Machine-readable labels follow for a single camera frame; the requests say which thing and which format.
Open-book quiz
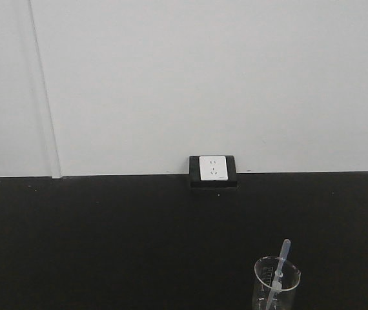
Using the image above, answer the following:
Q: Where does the white wall power socket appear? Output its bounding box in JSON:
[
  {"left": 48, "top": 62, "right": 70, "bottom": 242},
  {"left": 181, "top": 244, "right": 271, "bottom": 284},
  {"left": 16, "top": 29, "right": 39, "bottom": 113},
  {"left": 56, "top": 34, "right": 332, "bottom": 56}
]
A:
[{"left": 199, "top": 156, "right": 229, "bottom": 181}]

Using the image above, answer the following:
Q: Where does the clear plastic pipette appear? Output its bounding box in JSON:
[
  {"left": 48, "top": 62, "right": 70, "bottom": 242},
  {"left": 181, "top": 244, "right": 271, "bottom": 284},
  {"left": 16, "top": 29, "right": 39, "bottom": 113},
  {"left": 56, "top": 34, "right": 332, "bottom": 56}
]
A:
[{"left": 265, "top": 239, "right": 291, "bottom": 310}]

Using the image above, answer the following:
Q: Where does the clear glass beaker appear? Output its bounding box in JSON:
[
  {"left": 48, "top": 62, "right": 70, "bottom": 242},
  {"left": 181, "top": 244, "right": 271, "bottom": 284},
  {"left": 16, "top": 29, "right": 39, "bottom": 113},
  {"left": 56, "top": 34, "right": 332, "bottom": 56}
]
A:
[{"left": 252, "top": 256, "right": 301, "bottom": 310}]

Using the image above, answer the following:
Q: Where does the black socket mounting box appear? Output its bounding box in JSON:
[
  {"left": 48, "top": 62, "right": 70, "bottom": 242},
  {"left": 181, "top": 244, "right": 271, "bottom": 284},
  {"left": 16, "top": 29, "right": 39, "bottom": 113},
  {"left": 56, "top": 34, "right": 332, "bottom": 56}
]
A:
[{"left": 189, "top": 155, "right": 238, "bottom": 189}]

